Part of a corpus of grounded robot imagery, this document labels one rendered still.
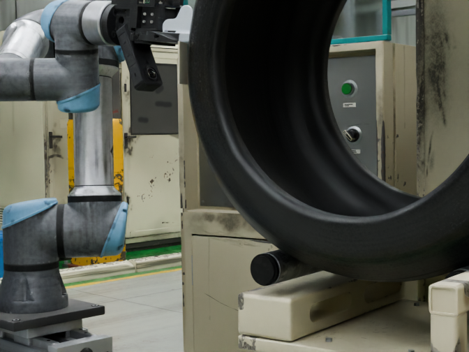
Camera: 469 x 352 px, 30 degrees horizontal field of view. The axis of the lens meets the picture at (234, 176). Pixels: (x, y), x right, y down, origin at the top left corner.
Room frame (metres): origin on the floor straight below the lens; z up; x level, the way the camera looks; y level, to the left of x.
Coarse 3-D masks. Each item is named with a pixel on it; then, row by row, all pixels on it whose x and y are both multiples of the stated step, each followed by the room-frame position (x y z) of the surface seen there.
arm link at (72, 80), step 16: (48, 64) 1.52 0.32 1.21; (64, 64) 1.52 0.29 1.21; (80, 64) 1.51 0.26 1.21; (96, 64) 1.54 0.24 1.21; (48, 80) 1.51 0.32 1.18; (64, 80) 1.52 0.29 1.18; (80, 80) 1.52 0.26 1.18; (96, 80) 1.54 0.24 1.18; (48, 96) 1.53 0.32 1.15; (64, 96) 1.53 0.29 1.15; (80, 96) 1.52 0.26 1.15; (96, 96) 1.55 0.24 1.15; (80, 112) 1.54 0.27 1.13
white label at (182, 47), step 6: (180, 42) 1.25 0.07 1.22; (180, 48) 1.25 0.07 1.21; (186, 48) 1.28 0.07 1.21; (180, 54) 1.25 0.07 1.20; (186, 54) 1.28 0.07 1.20; (180, 60) 1.25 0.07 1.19; (186, 60) 1.28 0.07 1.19; (180, 66) 1.25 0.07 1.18; (186, 66) 1.28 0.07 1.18; (180, 72) 1.25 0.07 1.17; (186, 72) 1.28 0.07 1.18; (180, 78) 1.25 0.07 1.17; (186, 78) 1.28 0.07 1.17; (186, 84) 1.28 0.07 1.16
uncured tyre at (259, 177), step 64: (256, 0) 1.37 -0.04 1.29; (320, 0) 1.42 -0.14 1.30; (192, 64) 1.23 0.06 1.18; (256, 64) 1.41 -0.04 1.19; (320, 64) 1.43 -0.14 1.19; (256, 128) 1.38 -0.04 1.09; (320, 128) 1.42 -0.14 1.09; (256, 192) 1.16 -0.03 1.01; (320, 192) 1.39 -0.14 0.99; (384, 192) 1.36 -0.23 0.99; (448, 192) 1.00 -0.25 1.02; (320, 256) 1.12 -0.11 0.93; (384, 256) 1.06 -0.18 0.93; (448, 256) 1.04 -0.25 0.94
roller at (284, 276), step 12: (276, 252) 1.20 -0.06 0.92; (252, 264) 1.19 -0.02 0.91; (264, 264) 1.18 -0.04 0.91; (276, 264) 1.18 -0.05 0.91; (288, 264) 1.20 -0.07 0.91; (300, 264) 1.22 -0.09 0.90; (252, 276) 1.20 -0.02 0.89; (264, 276) 1.18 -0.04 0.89; (276, 276) 1.17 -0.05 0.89; (288, 276) 1.20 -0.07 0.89; (300, 276) 1.24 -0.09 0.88
